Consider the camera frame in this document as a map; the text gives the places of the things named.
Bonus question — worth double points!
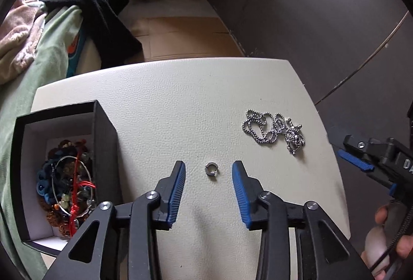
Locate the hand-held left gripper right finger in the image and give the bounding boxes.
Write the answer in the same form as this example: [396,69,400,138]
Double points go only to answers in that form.
[232,160,371,280]

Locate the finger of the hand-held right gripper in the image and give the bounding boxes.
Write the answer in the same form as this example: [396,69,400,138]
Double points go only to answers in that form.
[328,126,389,158]
[337,150,398,197]

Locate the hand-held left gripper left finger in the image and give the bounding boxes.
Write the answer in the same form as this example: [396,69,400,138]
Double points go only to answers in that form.
[42,160,187,280]

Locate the silver ball chain necklace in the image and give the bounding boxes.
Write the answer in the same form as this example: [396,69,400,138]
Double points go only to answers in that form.
[242,110,306,157]

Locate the black jewelry box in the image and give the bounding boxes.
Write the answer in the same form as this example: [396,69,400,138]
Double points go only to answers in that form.
[10,100,125,257]

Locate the thin silver bangle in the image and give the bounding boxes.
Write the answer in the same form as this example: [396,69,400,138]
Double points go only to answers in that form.
[51,156,96,213]

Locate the red string bracelet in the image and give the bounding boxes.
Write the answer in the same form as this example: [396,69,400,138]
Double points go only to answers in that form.
[68,137,98,234]

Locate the tangle of bracelets and beads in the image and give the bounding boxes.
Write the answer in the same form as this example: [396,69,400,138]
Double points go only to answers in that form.
[43,138,84,237]

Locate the blue bead bracelet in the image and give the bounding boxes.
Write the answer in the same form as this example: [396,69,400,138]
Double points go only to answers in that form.
[36,161,59,205]

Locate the person's right hand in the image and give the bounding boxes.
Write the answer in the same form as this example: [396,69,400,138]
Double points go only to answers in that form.
[361,205,413,279]

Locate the dark brown wardrobe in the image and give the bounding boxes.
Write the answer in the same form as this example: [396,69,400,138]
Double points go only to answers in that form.
[206,0,413,235]

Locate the flattened cardboard sheets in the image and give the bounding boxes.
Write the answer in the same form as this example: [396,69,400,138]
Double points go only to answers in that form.
[130,16,245,62]

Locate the teal orange printed cloth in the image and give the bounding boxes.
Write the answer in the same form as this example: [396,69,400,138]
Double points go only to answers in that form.
[65,29,88,78]

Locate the green bedsheet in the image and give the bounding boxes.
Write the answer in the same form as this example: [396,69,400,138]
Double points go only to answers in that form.
[0,4,85,280]

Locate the pink fleece blanket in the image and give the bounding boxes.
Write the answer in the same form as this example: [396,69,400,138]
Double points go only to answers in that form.
[0,2,46,84]

